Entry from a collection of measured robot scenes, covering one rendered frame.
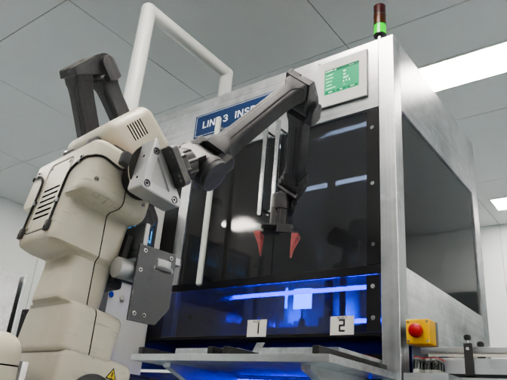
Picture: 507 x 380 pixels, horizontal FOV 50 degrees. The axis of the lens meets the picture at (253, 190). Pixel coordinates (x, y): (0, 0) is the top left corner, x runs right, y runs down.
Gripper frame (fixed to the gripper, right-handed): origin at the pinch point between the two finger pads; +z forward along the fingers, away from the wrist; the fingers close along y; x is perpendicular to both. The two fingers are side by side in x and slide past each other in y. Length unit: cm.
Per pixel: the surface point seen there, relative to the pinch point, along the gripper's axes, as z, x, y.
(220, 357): 32.4, 18.4, 9.1
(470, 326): 12, -71, -69
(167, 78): -151, -164, 122
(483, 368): 28, -5, -62
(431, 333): 20, -1, -47
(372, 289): 7.5, -9.7, -30.3
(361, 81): -70, -19, -23
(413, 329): 19.2, 1.1, -42.3
